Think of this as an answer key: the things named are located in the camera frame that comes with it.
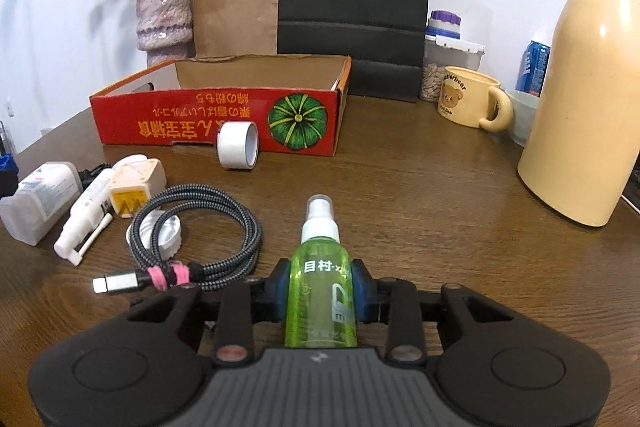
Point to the pink ceramic vase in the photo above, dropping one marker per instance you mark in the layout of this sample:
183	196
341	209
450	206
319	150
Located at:
164	29

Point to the purple lid container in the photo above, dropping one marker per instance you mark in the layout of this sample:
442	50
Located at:
443	23

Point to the blue soda can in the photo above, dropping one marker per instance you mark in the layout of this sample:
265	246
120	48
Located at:
533	68

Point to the white plastic wipes container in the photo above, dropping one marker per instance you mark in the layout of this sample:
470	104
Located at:
41	199

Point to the white yellow charger plug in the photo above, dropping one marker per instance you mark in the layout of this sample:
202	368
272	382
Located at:
135	180

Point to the green spray bottle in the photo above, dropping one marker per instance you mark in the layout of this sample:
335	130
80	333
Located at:
321	306

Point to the brown paper bag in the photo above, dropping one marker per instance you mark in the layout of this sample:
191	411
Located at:
235	27

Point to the clear jar with nuts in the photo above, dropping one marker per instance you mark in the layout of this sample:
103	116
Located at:
441	52

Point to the yellow thermos jug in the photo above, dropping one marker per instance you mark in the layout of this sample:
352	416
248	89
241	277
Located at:
585	136

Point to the red cardboard box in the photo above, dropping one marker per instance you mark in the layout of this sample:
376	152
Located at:
296	101

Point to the white nasal spray bottle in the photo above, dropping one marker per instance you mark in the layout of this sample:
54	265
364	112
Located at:
89	215

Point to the blue bottle cap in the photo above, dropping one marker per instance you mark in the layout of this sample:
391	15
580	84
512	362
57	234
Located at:
8	176

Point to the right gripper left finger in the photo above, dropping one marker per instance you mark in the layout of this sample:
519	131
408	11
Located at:
243	304

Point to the yellow bear mug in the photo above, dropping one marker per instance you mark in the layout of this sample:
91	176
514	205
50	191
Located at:
474	100

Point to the white tape roll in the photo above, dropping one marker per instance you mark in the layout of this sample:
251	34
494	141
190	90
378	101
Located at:
237	145

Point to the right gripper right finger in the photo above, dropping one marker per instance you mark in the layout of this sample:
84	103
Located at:
396	304

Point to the grey ceramic cup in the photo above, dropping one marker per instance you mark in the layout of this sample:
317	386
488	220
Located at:
524	109

